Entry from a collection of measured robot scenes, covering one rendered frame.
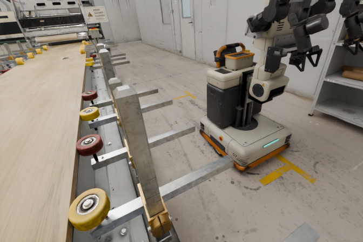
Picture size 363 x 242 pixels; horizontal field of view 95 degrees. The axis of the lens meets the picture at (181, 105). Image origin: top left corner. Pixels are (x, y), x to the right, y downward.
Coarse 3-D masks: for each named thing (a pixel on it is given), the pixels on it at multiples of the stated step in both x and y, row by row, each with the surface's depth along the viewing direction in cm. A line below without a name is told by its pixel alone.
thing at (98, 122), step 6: (156, 102) 93; (162, 102) 92; (168, 102) 93; (144, 108) 88; (150, 108) 90; (156, 108) 92; (114, 114) 84; (96, 120) 80; (102, 120) 81; (108, 120) 82; (114, 120) 83; (90, 126) 79; (96, 126) 80
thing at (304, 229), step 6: (300, 228) 35; (306, 228) 35; (312, 228) 35; (294, 234) 34; (300, 234) 34; (306, 234) 34; (312, 234) 34; (318, 234) 34; (288, 240) 33; (294, 240) 33; (300, 240) 33; (306, 240) 33; (312, 240) 33
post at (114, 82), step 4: (112, 80) 48; (116, 80) 49; (120, 80) 49; (112, 84) 48; (116, 84) 49; (120, 84) 49; (112, 88) 48; (116, 108) 54; (120, 120) 54; (124, 132) 56; (136, 172) 65
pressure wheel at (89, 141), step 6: (84, 138) 59; (90, 138) 59; (96, 138) 58; (78, 144) 56; (84, 144) 56; (90, 144) 56; (96, 144) 56; (102, 144) 59; (78, 150) 55; (84, 150) 54; (90, 150) 55; (96, 150) 56; (96, 156) 61
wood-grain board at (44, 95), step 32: (32, 64) 194; (64, 64) 180; (0, 96) 106; (32, 96) 102; (64, 96) 98; (0, 128) 71; (32, 128) 69; (64, 128) 67; (0, 160) 53; (32, 160) 52; (64, 160) 51; (0, 192) 42; (32, 192) 42; (64, 192) 41; (0, 224) 35; (32, 224) 35; (64, 224) 34
